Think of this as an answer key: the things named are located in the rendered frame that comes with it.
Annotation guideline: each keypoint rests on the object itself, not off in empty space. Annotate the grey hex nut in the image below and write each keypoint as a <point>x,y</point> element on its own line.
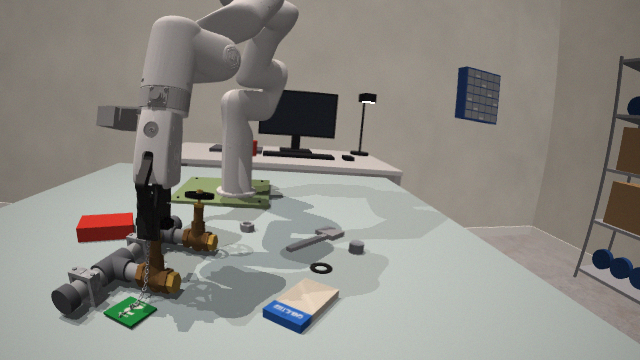
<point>249,227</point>

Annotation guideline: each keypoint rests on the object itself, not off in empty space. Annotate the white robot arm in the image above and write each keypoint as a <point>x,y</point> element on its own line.
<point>180,49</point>

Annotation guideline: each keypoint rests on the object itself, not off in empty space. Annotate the black rubber ring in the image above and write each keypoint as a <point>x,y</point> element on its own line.
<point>328,270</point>

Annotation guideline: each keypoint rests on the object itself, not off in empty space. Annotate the dark grey cylinder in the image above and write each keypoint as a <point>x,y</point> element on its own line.
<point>356,247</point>

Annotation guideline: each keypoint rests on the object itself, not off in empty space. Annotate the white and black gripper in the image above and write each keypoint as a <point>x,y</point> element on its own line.
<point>161,155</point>

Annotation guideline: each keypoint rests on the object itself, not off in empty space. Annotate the red rectangular block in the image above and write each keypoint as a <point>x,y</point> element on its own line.
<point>104,227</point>

